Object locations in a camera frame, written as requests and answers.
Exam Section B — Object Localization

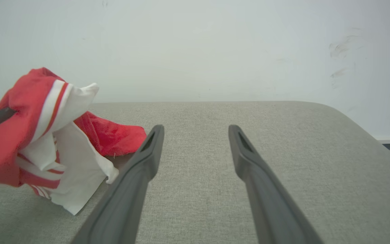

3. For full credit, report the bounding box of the red and white sports jersey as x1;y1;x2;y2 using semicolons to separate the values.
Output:
0;67;147;216

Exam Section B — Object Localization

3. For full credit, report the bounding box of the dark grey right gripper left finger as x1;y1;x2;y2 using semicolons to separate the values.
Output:
70;124;165;244

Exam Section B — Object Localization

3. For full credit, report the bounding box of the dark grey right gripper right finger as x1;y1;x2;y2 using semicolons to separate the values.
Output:
228;124;323;244

